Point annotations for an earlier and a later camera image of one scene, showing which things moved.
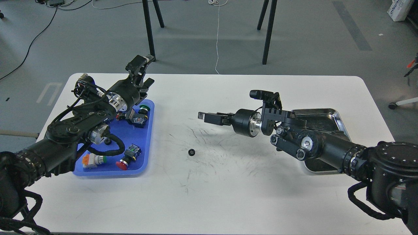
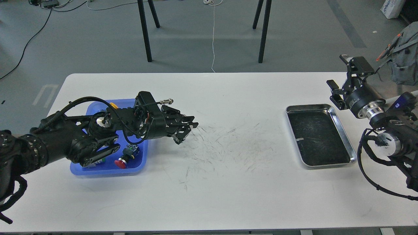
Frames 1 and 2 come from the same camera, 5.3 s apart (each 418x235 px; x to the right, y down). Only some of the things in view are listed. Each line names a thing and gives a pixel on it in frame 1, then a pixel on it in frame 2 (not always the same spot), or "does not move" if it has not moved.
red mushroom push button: x=133 y=151 does not move
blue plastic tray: x=135 y=126 does not move
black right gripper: x=246 y=122 to x=363 y=100
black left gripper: x=133 y=93 to x=156 y=126
